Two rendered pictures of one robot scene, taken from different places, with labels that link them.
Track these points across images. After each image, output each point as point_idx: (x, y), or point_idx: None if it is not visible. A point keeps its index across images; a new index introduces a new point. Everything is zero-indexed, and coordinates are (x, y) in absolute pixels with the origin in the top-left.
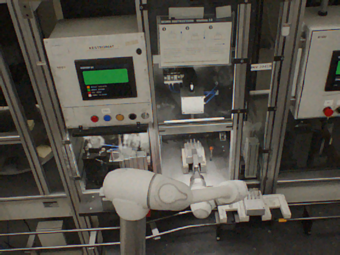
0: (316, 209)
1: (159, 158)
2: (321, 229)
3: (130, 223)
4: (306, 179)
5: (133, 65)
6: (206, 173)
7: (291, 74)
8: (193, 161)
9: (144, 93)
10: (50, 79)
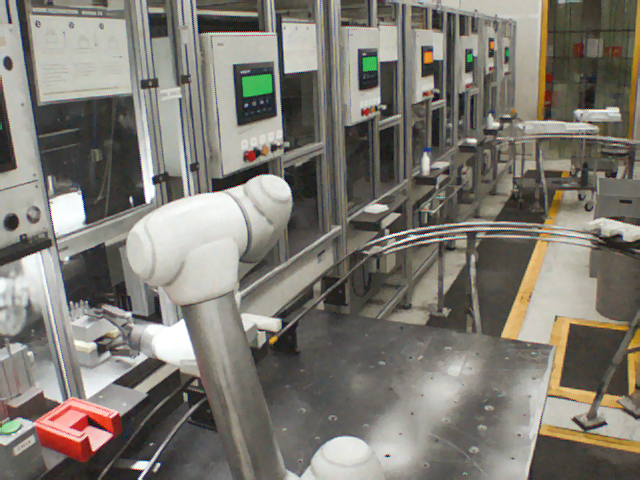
0: (271, 334)
1: (69, 321)
2: (301, 343)
3: (227, 303)
4: (248, 287)
5: (3, 93)
6: (124, 348)
7: (201, 105)
8: (114, 314)
9: (25, 159)
10: None
